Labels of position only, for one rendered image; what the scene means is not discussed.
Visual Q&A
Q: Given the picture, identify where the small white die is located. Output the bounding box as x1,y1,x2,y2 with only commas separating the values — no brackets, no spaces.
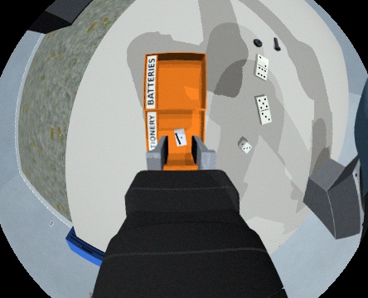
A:
239,140,252,154

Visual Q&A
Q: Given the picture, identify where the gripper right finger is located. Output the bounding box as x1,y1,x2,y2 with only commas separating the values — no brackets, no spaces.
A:
191,135,216,170

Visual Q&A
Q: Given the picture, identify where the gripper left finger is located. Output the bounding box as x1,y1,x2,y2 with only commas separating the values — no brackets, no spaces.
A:
146,136,168,171

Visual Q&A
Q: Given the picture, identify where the orange rack of labelled bins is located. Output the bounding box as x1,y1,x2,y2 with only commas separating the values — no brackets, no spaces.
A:
143,52,206,171

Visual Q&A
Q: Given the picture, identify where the white domino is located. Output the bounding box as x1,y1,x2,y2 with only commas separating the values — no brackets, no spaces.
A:
254,96,272,125
254,54,269,81

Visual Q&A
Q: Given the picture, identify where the dark grey bolt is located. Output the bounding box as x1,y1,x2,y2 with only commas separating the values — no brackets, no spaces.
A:
274,37,281,50

